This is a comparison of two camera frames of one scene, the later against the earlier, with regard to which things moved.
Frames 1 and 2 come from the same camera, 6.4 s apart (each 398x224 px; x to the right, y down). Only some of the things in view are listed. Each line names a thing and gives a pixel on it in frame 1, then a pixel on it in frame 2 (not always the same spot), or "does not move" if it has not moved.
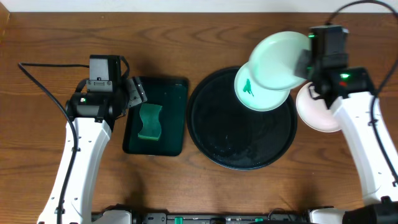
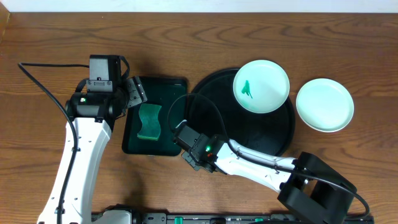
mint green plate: (252, 95) -> (324, 105)
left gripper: (137, 91) does not move
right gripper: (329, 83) -> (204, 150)
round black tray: (231, 135) does not move
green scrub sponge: (150, 115) does not move
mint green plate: (274, 68) -> (261, 86)
